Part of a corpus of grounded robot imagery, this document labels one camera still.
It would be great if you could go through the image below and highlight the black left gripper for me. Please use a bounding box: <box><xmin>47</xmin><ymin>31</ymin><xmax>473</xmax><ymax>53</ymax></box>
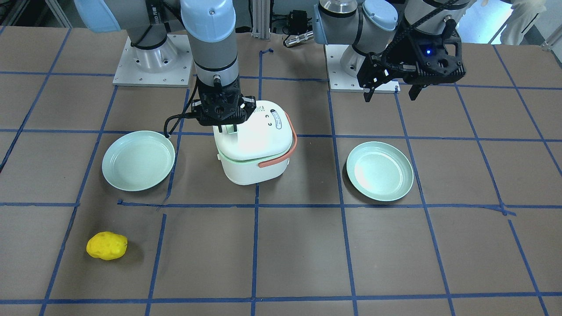
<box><xmin>357</xmin><ymin>26</ymin><xmax>443</xmax><ymax>102</ymax></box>

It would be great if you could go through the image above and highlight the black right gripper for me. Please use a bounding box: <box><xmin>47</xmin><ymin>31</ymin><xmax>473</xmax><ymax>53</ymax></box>
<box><xmin>191</xmin><ymin>76</ymin><xmax>257</xmax><ymax>133</ymax></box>

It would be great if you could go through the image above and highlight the white rice cooker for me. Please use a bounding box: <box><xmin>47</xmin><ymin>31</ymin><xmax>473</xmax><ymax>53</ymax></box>
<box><xmin>213</xmin><ymin>100</ymin><xmax>298</xmax><ymax>185</ymax></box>

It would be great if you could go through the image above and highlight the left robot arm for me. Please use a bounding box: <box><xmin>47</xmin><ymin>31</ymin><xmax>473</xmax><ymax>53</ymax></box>
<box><xmin>313</xmin><ymin>0</ymin><xmax>471</xmax><ymax>102</ymax></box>

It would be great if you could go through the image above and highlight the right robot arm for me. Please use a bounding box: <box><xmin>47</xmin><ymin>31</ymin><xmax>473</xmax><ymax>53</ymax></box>
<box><xmin>74</xmin><ymin>0</ymin><xmax>399</xmax><ymax>128</ymax></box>

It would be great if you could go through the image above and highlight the light green plate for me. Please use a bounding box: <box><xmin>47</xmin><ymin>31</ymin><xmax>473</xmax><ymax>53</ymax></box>
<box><xmin>346</xmin><ymin>141</ymin><xmax>415</xmax><ymax>202</ymax></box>
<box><xmin>101</xmin><ymin>130</ymin><xmax>175</xmax><ymax>192</ymax></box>

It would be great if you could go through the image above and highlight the yellow toy potato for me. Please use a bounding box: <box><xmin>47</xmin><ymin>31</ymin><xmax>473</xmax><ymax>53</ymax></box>
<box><xmin>86</xmin><ymin>231</ymin><xmax>128</xmax><ymax>261</ymax></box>

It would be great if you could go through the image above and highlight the black cable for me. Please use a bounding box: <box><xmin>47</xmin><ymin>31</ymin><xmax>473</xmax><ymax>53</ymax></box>
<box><xmin>164</xmin><ymin>86</ymin><xmax>202</xmax><ymax>139</ymax></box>

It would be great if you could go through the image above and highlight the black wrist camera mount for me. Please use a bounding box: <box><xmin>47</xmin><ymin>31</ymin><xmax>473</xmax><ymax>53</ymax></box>
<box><xmin>403</xmin><ymin>18</ymin><xmax>466</xmax><ymax>84</ymax></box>

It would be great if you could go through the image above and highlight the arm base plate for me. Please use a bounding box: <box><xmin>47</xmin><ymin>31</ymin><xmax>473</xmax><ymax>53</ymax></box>
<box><xmin>324</xmin><ymin>44</ymin><xmax>401</xmax><ymax>94</ymax></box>
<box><xmin>112</xmin><ymin>35</ymin><xmax>193</xmax><ymax>88</ymax></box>

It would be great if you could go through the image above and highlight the aluminium frame post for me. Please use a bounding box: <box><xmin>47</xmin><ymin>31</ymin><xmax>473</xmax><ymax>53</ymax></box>
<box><xmin>251</xmin><ymin>0</ymin><xmax>272</xmax><ymax>41</ymax></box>

